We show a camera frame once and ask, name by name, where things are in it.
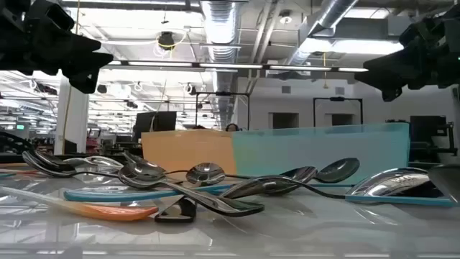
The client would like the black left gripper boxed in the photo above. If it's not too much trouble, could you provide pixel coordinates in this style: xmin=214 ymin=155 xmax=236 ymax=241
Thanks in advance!
xmin=0 ymin=19 xmax=114 ymax=95

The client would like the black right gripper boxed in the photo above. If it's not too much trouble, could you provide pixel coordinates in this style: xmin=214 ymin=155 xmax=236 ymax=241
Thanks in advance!
xmin=354 ymin=16 xmax=460 ymax=103

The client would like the black-handled silver spoon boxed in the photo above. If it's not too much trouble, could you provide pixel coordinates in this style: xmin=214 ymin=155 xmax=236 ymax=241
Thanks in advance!
xmin=123 ymin=150 xmax=155 ymax=167
xmin=117 ymin=163 xmax=266 ymax=218
xmin=165 ymin=168 xmax=283 ymax=181
xmin=21 ymin=149 xmax=121 ymax=178
xmin=154 ymin=162 xmax=226 ymax=223

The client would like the orange-handled silver spoon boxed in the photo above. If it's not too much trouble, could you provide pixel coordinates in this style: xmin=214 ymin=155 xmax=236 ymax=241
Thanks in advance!
xmin=0 ymin=185 xmax=160 ymax=222
xmin=0 ymin=168 xmax=37 ymax=176
xmin=345 ymin=167 xmax=431 ymax=198

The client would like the ceiling light panel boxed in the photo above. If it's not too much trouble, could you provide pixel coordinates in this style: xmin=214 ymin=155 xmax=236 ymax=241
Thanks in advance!
xmin=298 ymin=37 xmax=405 ymax=57

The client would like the white pillar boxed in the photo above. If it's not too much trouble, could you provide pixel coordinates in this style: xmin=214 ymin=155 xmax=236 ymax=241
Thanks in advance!
xmin=53 ymin=75 xmax=90 ymax=155

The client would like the black ceiling dome device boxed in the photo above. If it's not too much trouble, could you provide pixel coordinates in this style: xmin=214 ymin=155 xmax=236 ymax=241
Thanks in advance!
xmin=157 ymin=31 xmax=176 ymax=50

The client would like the black computer monitor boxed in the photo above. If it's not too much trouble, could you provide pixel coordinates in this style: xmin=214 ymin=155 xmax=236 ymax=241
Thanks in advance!
xmin=133 ymin=110 xmax=178 ymax=142

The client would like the teal plastic tray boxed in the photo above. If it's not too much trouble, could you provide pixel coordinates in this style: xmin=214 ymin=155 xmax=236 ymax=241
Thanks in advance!
xmin=231 ymin=122 xmax=410 ymax=188

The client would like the orange plastic tray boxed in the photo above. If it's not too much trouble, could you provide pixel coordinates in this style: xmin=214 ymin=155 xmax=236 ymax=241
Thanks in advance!
xmin=141 ymin=128 xmax=238 ymax=181

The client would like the black light strip bar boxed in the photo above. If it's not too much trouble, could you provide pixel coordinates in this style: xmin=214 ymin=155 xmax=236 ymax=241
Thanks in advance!
xmin=100 ymin=60 xmax=369 ymax=73

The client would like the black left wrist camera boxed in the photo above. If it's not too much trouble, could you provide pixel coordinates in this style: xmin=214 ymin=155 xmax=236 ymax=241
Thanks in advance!
xmin=30 ymin=1 xmax=75 ymax=33

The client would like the black rig frame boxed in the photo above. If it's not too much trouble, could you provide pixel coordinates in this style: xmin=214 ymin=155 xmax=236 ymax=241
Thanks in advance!
xmin=195 ymin=91 xmax=252 ymax=131
xmin=313 ymin=96 xmax=364 ymax=127

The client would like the smooth silver ventilation duct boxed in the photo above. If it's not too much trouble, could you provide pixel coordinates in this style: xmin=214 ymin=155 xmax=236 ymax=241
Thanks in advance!
xmin=287 ymin=0 xmax=360 ymax=65

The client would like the teal-handled silver spoon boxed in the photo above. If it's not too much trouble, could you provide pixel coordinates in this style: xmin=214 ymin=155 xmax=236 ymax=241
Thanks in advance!
xmin=63 ymin=165 xmax=319 ymax=203
xmin=308 ymin=178 xmax=445 ymax=198
xmin=219 ymin=174 xmax=456 ymax=208
xmin=314 ymin=157 xmax=361 ymax=184

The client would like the corrugated silver ventilation duct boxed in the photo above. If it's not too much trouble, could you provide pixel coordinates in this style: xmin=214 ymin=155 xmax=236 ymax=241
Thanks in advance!
xmin=200 ymin=0 xmax=242 ymax=127

